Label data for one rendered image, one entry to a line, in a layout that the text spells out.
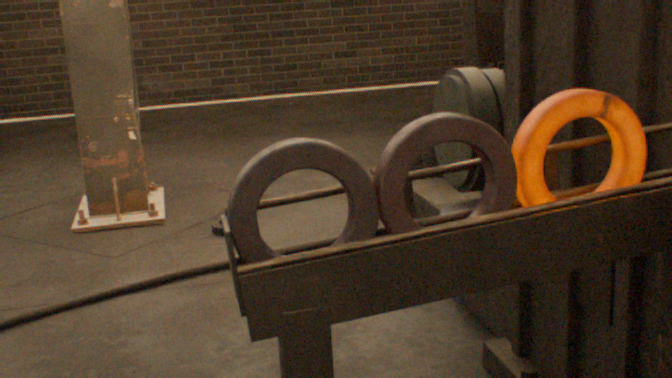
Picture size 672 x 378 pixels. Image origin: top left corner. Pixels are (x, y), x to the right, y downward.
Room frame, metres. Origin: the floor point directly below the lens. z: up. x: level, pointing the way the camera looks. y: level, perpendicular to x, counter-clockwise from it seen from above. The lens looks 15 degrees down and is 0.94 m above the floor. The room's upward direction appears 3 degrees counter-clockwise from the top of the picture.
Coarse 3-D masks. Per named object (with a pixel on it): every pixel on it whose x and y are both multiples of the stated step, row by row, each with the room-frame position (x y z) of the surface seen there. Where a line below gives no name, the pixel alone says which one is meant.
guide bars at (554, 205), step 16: (608, 192) 0.95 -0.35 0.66; (624, 192) 0.95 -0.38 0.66; (528, 208) 0.93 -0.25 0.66; (544, 208) 0.93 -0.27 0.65; (448, 224) 0.91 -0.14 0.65; (464, 224) 0.91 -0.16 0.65; (480, 224) 0.92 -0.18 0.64; (368, 240) 0.89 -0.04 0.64; (384, 240) 0.89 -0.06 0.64; (400, 240) 0.89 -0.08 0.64; (288, 256) 0.87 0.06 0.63; (304, 256) 0.87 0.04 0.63; (320, 256) 0.87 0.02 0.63; (240, 272) 0.86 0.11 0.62
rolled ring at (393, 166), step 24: (432, 120) 0.93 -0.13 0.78; (456, 120) 0.93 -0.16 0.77; (408, 144) 0.92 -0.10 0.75; (432, 144) 0.92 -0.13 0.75; (480, 144) 0.94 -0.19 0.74; (504, 144) 0.94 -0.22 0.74; (384, 168) 0.91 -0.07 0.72; (408, 168) 0.92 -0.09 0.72; (504, 168) 0.94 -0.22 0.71; (384, 192) 0.91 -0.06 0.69; (504, 192) 0.94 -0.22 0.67; (384, 216) 0.91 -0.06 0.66; (408, 216) 0.92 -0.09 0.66
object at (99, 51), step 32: (64, 0) 3.26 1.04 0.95; (96, 0) 3.28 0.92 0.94; (64, 32) 3.25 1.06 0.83; (96, 32) 3.28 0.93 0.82; (128, 32) 3.60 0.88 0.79; (96, 64) 3.27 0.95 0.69; (128, 64) 3.30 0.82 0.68; (96, 96) 3.27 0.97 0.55; (128, 96) 3.28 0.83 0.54; (96, 128) 3.27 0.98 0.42; (128, 128) 3.28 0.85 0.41; (96, 160) 3.26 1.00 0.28; (128, 160) 3.29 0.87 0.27; (96, 192) 3.26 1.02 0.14; (128, 192) 3.29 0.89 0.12; (160, 192) 3.64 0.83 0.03; (96, 224) 3.15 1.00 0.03; (128, 224) 3.16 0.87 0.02
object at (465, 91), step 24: (456, 72) 2.32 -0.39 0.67; (480, 72) 2.28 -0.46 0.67; (456, 96) 2.27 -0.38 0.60; (480, 96) 2.19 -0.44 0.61; (504, 96) 2.21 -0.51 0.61; (480, 120) 2.16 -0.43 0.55; (504, 120) 2.18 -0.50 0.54; (456, 144) 2.28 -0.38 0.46; (480, 168) 2.16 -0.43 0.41; (432, 192) 2.52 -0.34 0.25; (456, 192) 2.50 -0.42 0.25; (480, 192) 2.48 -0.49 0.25; (432, 216) 2.38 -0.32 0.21; (504, 288) 1.85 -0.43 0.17; (480, 312) 2.00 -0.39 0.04; (504, 312) 1.85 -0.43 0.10; (504, 336) 1.85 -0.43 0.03
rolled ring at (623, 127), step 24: (552, 96) 0.98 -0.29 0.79; (576, 96) 0.96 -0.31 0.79; (600, 96) 0.97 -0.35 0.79; (528, 120) 0.97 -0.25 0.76; (552, 120) 0.95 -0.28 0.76; (600, 120) 0.99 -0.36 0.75; (624, 120) 0.98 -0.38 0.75; (528, 144) 0.95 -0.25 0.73; (624, 144) 0.98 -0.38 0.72; (528, 168) 0.95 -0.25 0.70; (624, 168) 0.98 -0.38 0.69; (528, 192) 0.95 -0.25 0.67
